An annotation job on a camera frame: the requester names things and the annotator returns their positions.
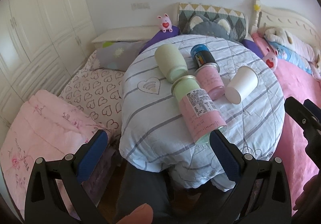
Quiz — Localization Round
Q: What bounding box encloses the glass jar green pink liner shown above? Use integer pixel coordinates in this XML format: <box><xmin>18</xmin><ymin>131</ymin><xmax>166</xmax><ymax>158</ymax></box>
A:
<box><xmin>171</xmin><ymin>75</ymin><xmax>226</xmax><ymax>144</ymax></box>

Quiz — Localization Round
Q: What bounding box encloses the white paper cup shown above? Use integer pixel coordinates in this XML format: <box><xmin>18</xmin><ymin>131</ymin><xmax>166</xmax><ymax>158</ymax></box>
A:
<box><xmin>225</xmin><ymin>66</ymin><xmax>258</xmax><ymax>104</ymax></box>

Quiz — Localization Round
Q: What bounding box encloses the other hand at edge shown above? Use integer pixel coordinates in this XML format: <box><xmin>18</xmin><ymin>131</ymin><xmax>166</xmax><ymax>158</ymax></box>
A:
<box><xmin>292</xmin><ymin>175</ymin><xmax>320</xmax><ymax>224</ymax></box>

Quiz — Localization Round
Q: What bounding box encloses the bare hand fingertip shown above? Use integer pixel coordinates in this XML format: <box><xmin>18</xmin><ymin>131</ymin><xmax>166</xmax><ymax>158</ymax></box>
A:
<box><xmin>117</xmin><ymin>203</ymin><xmax>153</xmax><ymax>224</ymax></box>

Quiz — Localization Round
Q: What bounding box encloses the pink bed cover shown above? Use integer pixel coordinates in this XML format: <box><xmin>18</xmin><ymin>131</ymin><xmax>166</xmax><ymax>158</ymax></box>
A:
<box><xmin>252</xmin><ymin>34</ymin><xmax>320</xmax><ymax>206</ymax></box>

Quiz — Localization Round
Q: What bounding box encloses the blue cartoon pillow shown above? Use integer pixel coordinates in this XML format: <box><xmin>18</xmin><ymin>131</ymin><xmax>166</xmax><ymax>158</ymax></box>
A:
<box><xmin>268</xmin><ymin>41</ymin><xmax>312</xmax><ymax>74</ymax></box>

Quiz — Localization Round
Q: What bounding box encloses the small pink pig plush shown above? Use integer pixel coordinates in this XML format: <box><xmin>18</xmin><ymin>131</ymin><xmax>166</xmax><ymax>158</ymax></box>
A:
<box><xmin>262</xmin><ymin>47</ymin><xmax>278</xmax><ymax>72</ymax></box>

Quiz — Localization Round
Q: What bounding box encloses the pink floral folded blanket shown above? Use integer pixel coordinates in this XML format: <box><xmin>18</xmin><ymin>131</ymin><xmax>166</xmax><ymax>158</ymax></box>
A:
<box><xmin>1</xmin><ymin>90</ymin><xmax>113</xmax><ymax>215</ymax></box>

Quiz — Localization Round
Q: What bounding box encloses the white plush dog toy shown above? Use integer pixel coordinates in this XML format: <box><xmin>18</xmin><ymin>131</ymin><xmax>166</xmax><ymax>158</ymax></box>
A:
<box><xmin>264</xmin><ymin>27</ymin><xmax>293</xmax><ymax>45</ymax></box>

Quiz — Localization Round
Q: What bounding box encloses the cream wooden headboard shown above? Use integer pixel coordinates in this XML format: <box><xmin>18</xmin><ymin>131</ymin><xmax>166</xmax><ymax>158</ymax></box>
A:
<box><xmin>249</xmin><ymin>0</ymin><xmax>320</xmax><ymax>48</ymax></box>

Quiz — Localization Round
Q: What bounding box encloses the heart pattern bed sheet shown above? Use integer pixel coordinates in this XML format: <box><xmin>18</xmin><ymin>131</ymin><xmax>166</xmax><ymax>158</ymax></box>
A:
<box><xmin>59</xmin><ymin>52</ymin><xmax>125</xmax><ymax>137</ymax></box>

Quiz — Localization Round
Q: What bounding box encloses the striped white folded quilt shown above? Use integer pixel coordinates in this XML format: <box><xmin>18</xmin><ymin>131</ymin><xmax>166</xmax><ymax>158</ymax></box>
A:
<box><xmin>119</xmin><ymin>35</ymin><xmax>285</xmax><ymax>191</ymax></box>

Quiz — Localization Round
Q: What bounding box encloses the dark blue can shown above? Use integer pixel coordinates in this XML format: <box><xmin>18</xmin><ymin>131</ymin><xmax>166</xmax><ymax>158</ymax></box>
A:
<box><xmin>190</xmin><ymin>44</ymin><xmax>216</xmax><ymax>68</ymax></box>

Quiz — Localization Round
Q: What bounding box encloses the grey cat face cushion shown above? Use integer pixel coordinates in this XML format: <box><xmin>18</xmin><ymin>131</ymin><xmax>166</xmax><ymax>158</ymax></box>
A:
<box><xmin>182</xmin><ymin>15</ymin><xmax>240</xmax><ymax>42</ymax></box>

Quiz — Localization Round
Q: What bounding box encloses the pale green frosted jar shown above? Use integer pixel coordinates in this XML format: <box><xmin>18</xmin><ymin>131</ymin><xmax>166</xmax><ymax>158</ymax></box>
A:
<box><xmin>154</xmin><ymin>44</ymin><xmax>188</xmax><ymax>83</ymax></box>

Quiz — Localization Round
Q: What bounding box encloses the grey pillow with daisy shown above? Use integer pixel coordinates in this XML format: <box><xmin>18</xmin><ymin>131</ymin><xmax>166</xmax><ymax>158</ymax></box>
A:
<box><xmin>91</xmin><ymin>41</ymin><xmax>146</xmax><ymax>71</ymax></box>

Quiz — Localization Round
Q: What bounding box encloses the diamond pattern quilted pillow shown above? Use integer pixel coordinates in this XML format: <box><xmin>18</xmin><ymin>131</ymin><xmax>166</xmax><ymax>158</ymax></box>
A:
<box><xmin>177</xmin><ymin>2</ymin><xmax>248</xmax><ymax>42</ymax></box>

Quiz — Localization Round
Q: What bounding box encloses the white wardrobe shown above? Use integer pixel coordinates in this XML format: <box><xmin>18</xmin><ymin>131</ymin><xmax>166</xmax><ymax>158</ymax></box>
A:
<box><xmin>1</xmin><ymin>0</ymin><xmax>96</xmax><ymax>138</ymax></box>

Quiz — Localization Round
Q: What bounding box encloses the purple cushion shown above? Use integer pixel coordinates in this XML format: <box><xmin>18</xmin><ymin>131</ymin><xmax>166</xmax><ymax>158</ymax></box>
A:
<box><xmin>139</xmin><ymin>26</ymin><xmax>180</xmax><ymax>53</ymax></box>

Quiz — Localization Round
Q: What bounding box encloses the white bedside table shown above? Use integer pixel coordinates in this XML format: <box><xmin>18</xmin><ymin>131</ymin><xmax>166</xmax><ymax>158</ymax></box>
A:
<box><xmin>92</xmin><ymin>26</ymin><xmax>161</xmax><ymax>44</ymax></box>

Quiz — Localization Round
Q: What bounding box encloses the white wall socket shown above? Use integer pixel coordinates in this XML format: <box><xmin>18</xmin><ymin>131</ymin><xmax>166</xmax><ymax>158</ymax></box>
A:
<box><xmin>131</xmin><ymin>2</ymin><xmax>150</xmax><ymax>11</ymax></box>

